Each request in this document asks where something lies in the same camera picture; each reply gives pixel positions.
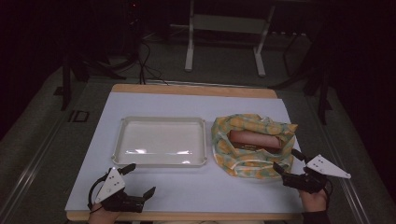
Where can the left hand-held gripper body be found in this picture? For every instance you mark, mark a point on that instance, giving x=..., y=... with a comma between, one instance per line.
x=115, y=193

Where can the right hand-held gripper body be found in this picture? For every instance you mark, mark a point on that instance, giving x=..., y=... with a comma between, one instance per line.
x=314, y=175

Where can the yellow green patterned bag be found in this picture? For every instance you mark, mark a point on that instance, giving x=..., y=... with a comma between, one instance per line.
x=253, y=146

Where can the pink brown cylindrical package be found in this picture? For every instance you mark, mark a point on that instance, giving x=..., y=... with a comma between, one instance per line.
x=253, y=140

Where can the white plastic tray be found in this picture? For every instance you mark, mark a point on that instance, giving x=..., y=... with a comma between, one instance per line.
x=160, y=141

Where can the person's right hand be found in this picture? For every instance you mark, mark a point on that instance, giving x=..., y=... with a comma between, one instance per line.
x=314, y=200

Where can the person's left hand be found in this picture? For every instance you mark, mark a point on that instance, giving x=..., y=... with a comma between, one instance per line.
x=102, y=215

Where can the black sleeve cuff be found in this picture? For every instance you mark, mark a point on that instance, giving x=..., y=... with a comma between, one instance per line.
x=316, y=217

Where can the white table mat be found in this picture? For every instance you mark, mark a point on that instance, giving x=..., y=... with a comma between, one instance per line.
x=186, y=149

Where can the black stand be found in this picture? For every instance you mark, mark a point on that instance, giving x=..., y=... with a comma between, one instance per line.
x=320, y=77
x=67, y=81

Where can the white metal stand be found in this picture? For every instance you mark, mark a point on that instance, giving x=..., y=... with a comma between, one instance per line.
x=229, y=34

